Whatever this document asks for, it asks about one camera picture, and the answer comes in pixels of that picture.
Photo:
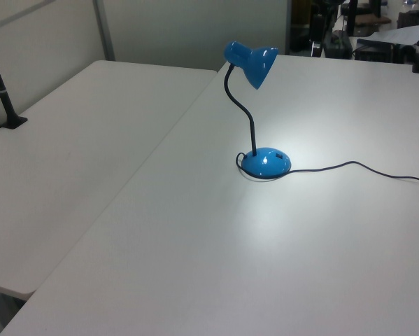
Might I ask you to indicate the blue gooseneck desk lamp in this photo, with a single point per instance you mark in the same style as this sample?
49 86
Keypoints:
265 164

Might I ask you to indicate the white side table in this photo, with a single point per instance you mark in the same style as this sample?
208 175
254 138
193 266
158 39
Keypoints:
72 157

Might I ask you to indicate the black upright panel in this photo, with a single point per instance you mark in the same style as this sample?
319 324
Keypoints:
318 31

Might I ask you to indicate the black equipment case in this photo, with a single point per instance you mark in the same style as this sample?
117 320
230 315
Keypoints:
336 45

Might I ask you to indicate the black crate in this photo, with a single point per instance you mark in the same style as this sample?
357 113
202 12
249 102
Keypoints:
373 52

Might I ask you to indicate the black thin stand pole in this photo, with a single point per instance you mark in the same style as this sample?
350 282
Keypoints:
352 17

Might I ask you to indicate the black pole with table clamp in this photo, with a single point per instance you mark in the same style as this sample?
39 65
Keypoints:
7 105

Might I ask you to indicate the grey partition post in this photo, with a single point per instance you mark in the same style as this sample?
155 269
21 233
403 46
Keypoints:
104 28

